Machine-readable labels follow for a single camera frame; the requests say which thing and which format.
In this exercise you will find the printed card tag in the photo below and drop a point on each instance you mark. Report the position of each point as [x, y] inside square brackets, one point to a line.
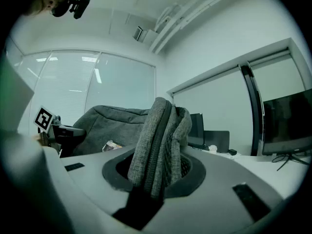
[111, 146]

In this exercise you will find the white roller blind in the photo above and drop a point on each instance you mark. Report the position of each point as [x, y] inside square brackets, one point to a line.
[278, 77]
[214, 99]

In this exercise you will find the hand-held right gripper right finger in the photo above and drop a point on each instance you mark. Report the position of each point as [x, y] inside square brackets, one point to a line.
[195, 179]

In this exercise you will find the small white cup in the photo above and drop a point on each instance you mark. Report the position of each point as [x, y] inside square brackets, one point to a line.
[212, 149]

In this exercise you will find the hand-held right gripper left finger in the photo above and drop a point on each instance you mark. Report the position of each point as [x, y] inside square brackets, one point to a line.
[111, 179]

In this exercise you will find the black jacket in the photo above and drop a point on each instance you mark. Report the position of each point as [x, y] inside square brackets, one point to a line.
[156, 140]

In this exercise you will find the window venetian blinds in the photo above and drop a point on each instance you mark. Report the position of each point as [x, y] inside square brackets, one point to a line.
[97, 82]

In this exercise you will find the black window pillar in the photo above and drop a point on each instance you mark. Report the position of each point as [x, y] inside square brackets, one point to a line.
[254, 116]

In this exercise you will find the white ceiling vent unit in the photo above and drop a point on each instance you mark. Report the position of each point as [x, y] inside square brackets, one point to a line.
[142, 34]

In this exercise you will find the white ceiling pipes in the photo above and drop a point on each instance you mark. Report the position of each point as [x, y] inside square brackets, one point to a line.
[185, 16]

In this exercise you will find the black head-mounted camera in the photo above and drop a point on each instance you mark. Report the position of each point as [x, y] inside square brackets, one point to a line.
[80, 2]

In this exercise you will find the person's head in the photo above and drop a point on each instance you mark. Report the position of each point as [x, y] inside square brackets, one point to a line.
[50, 4]

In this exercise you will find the black monitor with thin stand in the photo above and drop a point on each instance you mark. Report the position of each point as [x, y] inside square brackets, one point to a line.
[287, 125]

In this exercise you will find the white table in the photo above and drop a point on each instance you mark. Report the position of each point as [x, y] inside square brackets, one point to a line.
[256, 167]

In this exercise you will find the black power adapter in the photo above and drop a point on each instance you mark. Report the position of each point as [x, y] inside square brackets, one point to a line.
[232, 152]

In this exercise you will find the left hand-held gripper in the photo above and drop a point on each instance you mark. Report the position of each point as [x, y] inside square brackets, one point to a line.
[44, 119]

